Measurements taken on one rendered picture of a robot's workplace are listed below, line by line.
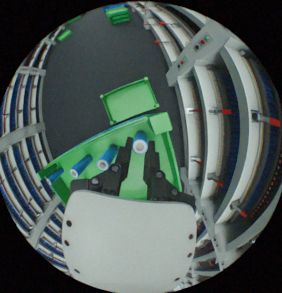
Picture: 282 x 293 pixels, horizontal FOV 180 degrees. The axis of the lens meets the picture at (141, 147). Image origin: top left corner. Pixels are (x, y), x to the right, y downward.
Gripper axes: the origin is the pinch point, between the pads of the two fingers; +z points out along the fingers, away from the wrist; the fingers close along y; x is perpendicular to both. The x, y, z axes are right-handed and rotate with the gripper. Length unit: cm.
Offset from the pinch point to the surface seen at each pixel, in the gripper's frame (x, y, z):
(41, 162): -53, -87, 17
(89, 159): -6.4, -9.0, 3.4
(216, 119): 1.9, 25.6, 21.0
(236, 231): -17, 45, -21
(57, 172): -10.8, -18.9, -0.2
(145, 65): 15, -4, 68
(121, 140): -3.0, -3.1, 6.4
